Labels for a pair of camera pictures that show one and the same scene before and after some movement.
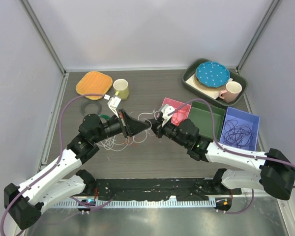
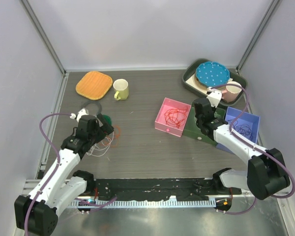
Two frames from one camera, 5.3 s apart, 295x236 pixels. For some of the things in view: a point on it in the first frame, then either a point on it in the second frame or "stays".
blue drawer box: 240,129 stays
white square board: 211,93 stays
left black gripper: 130,126 → 107,128
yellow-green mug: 121,85 stays
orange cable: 178,116 stays
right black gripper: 155,123 → 213,109
